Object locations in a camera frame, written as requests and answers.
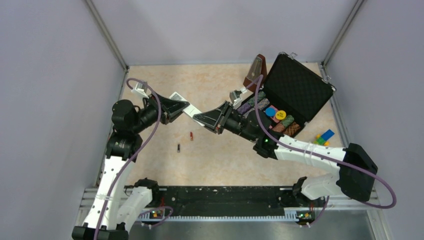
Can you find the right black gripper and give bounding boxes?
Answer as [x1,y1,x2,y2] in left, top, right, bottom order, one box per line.
[194,101,258,142]

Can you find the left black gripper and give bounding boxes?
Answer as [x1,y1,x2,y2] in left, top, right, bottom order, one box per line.
[130,89,188,133]

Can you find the white remote control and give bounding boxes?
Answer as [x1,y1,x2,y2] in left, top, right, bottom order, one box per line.
[169,91,205,127]

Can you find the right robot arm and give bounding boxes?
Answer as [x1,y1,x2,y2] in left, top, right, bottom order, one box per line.
[193,101,378,206]

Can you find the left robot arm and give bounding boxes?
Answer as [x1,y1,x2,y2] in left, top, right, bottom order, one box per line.
[71,93,190,240]

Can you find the blue poker chip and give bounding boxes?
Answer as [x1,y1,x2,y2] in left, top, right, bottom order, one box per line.
[265,107,277,118]

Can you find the yellow poker chip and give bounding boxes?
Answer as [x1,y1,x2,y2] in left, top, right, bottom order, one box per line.
[274,110,287,121]

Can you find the brown wooden metronome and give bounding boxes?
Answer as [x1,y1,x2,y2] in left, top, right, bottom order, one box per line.
[243,54,268,92]

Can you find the black poker chip case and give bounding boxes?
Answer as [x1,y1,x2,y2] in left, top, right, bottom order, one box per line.
[257,53,336,137]

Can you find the colourful toy bricks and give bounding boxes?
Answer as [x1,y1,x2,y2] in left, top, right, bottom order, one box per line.
[313,129,335,147]

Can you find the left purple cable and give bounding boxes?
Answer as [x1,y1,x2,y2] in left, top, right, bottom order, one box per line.
[92,78,163,240]

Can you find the purple cable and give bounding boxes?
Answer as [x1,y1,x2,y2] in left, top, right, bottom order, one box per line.
[241,74,397,210]
[92,78,163,240]

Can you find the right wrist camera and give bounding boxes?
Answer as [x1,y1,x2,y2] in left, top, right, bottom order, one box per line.
[229,87,247,109]

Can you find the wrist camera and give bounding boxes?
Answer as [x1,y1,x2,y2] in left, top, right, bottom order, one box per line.
[131,81,149,100]
[229,87,247,109]

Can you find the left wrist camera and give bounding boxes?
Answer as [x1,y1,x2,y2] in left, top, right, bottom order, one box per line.
[131,81,149,100]

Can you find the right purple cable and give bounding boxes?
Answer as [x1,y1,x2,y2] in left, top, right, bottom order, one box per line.
[241,74,397,210]

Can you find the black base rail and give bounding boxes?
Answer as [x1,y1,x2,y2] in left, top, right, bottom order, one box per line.
[138,185,326,223]

